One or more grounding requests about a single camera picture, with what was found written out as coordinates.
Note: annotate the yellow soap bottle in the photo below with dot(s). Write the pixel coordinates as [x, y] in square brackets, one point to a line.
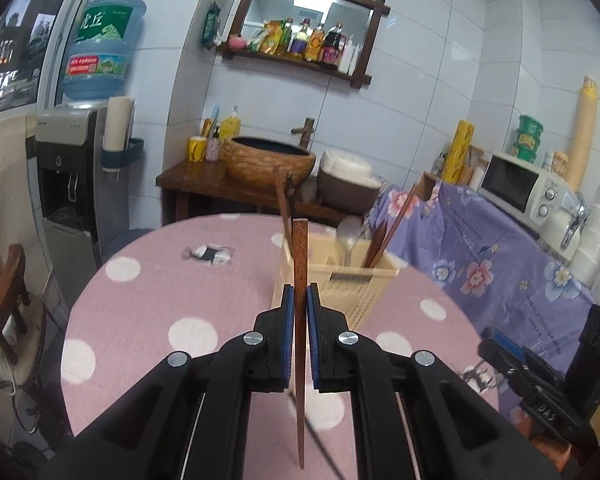
[230, 125]

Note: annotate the white microwave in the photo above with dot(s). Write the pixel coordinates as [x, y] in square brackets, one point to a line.
[510, 185]

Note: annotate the dark sauce bottle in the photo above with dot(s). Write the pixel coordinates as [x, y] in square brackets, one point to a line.
[297, 40]

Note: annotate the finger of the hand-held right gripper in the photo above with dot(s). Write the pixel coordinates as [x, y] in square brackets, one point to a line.
[510, 347]
[517, 382]

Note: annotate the dark blue cup holder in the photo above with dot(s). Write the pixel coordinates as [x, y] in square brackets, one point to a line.
[130, 152]

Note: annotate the cream plastic utensil holder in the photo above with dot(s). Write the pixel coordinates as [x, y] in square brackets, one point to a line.
[367, 305]

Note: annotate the green hanging packet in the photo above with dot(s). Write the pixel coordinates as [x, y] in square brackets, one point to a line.
[211, 25]

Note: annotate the tall cream cup stack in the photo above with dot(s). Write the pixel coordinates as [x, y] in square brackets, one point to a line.
[581, 135]

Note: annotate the blue water bottle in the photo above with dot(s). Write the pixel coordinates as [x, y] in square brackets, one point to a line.
[105, 45]

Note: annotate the amber oil bottle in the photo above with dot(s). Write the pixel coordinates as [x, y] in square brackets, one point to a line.
[315, 42]

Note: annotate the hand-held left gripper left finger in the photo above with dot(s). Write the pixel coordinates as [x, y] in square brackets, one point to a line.
[289, 335]

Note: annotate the bamboo faucet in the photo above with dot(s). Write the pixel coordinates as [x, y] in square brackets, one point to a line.
[304, 132]

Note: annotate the matte grey spoon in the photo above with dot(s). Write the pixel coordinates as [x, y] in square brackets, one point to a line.
[349, 232]

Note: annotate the pink dotted cup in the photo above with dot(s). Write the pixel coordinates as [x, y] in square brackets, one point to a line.
[213, 150]

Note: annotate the stack of green noodle cups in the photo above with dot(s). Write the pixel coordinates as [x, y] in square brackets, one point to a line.
[528, 137]

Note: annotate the small wooden box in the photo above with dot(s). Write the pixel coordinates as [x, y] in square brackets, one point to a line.
[428, 187]

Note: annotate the white plastic bottle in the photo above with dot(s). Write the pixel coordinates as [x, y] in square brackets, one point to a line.
[349, 57]

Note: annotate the chrome faucet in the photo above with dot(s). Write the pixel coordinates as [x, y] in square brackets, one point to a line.
[575, 220]

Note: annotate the yellow cup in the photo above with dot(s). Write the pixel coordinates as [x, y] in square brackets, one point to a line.
[198, 150]

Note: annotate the thin brown chopstick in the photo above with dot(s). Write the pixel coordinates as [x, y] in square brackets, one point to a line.
[300, 260]

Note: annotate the brown and white rice cooker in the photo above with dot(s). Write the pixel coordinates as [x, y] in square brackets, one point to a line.
[347, 185]

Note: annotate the stack of paper cups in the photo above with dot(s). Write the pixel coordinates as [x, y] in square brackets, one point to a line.
[119, 120]

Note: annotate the thick brown wooden chopstick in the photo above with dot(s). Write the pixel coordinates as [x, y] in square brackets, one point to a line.
[400, 210]

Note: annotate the yellow jar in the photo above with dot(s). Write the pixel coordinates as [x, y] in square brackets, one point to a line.
[560, 162]

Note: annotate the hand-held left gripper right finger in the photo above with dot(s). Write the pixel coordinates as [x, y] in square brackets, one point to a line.
[312, 340]

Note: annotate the wooden stool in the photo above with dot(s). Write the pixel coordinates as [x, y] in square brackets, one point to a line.
[10, 285]

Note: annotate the dark wooden table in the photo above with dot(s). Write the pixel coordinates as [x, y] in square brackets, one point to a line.
[200, 182]

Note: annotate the yellow snack packet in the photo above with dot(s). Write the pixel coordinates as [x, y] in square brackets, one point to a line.
[272, 37]

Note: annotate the pink polka dot tablecloth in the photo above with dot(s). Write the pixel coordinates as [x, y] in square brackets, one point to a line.
[180, 285]

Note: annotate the pink small jar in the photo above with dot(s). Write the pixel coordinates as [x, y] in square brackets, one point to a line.
[236, 42]

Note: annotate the woven brown basin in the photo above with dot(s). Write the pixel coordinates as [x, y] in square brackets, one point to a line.
[270, 160]

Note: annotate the yellow roll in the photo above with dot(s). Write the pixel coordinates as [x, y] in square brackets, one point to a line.
[457, 152]

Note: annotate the window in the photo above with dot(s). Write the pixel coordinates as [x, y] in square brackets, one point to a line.
[25, 35]

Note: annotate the purple floral cloth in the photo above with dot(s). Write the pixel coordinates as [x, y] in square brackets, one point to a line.
[480, 260]

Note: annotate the water dispenser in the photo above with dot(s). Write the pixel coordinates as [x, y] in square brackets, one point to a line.
[65, 185]

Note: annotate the dark red-label bottle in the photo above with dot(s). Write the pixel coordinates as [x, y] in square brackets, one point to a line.
[334, 45]

